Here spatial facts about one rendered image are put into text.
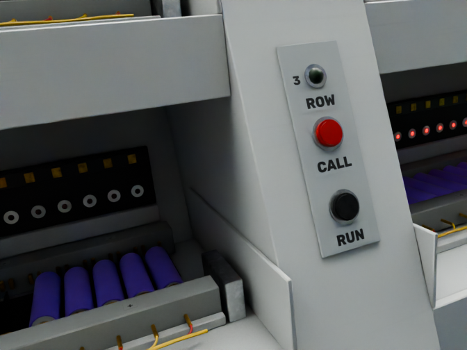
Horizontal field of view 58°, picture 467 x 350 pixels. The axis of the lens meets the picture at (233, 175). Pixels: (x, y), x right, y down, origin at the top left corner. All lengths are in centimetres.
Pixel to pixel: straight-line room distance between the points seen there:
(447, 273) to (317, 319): 12
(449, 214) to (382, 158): 14
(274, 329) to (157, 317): 7
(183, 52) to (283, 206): 10
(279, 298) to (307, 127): 10
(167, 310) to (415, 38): 24
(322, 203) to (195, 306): 10
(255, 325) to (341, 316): 5
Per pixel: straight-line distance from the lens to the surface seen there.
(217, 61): 24
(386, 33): 30
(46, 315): 30
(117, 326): 27
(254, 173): 24
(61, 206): 38
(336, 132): 25
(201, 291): 27
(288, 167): 24
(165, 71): 24
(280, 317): 25
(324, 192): 25
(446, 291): 32
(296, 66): 25
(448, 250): 37
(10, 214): 39
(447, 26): 34
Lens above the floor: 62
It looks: 1 degrees up
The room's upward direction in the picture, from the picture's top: 12 degrees counter-clockwise
